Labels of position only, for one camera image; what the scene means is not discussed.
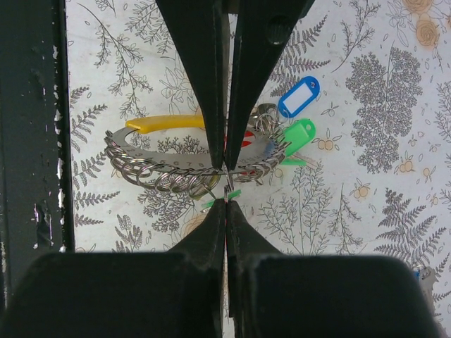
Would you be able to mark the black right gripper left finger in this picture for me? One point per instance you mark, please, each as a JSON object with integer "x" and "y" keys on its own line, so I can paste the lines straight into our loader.
{"x": 176, "y": 293}

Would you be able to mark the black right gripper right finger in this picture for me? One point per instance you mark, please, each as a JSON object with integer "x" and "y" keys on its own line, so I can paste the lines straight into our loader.
{"x": 278, "y": 295}

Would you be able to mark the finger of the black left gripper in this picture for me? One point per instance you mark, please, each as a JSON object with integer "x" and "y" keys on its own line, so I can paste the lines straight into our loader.
{"x": 263, "y": 29}
{"x": 197, "y": 31}

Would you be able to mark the spiral keyring with yellow handle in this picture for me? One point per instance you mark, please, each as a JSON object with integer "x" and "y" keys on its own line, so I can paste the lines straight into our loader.
{"x": 267, "y": 144}

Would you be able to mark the floral table mat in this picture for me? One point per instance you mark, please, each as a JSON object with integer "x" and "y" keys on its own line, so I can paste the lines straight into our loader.
{"x": 377, "y": 173}

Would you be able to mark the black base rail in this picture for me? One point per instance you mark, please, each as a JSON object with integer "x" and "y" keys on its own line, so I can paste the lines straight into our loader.
{"x": 36, "y": 191}

